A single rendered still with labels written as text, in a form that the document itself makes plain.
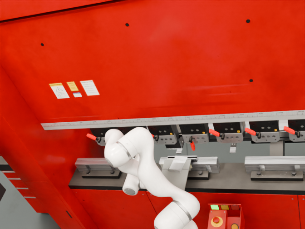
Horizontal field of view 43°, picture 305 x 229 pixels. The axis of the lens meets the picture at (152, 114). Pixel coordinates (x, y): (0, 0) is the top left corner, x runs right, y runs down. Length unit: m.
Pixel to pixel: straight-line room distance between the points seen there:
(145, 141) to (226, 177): 0.96
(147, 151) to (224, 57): 0.59
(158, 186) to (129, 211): 1.26
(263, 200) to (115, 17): 1.41
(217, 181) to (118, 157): 1.02
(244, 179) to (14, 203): 2.72
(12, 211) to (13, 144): 1.91
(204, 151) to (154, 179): 2.24
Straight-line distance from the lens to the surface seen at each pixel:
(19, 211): 4.36
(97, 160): 2.83
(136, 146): 1.67
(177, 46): 1.90
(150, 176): 1.70
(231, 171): 2.55
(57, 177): 2.82
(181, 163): 2.50
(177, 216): 1.76
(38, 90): 2.44
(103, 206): 3.01
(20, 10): 2.09
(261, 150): 3.81
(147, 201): 2.77
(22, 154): 2.64
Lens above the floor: 2.83
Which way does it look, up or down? 39 degrees down
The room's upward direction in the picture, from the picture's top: 22 degrees counter-clockwise
